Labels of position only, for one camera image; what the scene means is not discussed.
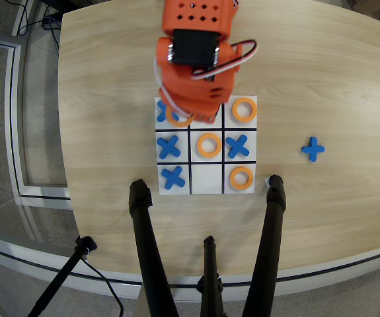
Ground white framed glass panel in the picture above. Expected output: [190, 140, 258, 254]
[0, 36, 73, 202]

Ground black pole with clamp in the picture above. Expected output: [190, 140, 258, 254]
[27, 236, 98, 317]

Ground orange foam ring piece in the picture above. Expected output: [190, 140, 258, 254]
[231, 97, 258, 123]
[196, 132, 223, 158]
[229, 166, 254, 191]
[165, 104, 196, 129]

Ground black cable on pole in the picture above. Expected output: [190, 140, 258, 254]
[80, 257, 124, 317]

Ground cardboard box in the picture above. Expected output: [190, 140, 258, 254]
[346, 0, 380, 17]

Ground blue foam cross piece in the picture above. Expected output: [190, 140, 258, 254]
[161, 166, 186, 191]
[301, 137, 326, 163]
[156, 100, 180, 123]
[156, 135, 181, 160]
[225, 134, 250, 159]

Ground thin black tripod column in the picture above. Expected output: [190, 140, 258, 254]
[196, 235, 225, 317]

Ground white tic-tac-toe board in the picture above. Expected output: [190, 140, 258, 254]
[154, 95, 258, 195]

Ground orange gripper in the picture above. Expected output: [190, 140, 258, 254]
[158, 67, 237, 125]

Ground black floor cable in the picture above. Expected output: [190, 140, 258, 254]
[17, 0, 35, 37]
[42, 5, 61, 53]

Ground black tripod leg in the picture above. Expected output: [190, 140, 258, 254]
[128, 178, 180, 317]
[241, 174, 287, 317]

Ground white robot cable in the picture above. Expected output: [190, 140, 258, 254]
[153, 39, 259, 117]

